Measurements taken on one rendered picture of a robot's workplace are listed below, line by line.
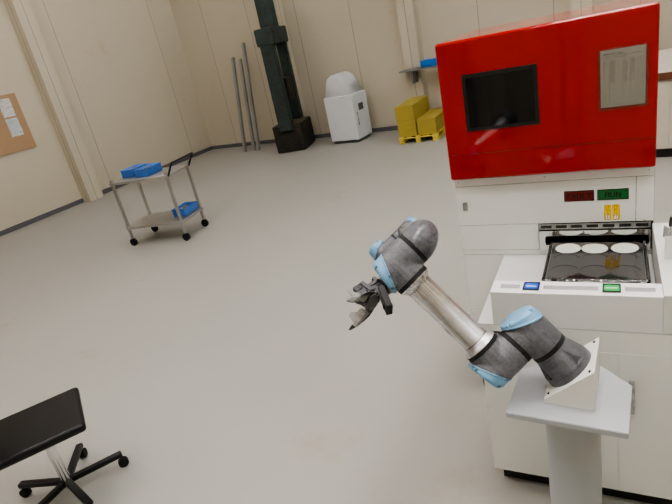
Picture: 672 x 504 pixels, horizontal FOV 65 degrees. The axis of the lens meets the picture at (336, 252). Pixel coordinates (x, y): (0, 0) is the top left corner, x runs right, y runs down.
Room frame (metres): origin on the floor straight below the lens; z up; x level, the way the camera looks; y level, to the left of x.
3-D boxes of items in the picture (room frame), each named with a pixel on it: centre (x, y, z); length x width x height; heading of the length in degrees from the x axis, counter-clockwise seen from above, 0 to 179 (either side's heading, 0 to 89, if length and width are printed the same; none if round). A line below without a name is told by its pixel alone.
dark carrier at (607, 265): (1.90, -1.03, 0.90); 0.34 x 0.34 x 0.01; 60
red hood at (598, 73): (2.46, -1.13, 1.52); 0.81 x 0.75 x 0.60; 60
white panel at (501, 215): (2.19, -0.97, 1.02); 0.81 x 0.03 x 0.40; 60
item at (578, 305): (1.62, -0.79, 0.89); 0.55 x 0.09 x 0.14; 60
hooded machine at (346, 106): (10.54, -0.81, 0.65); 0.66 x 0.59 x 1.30; 56
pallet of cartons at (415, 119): (9.43, -2.04, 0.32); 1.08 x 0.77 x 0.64; 146
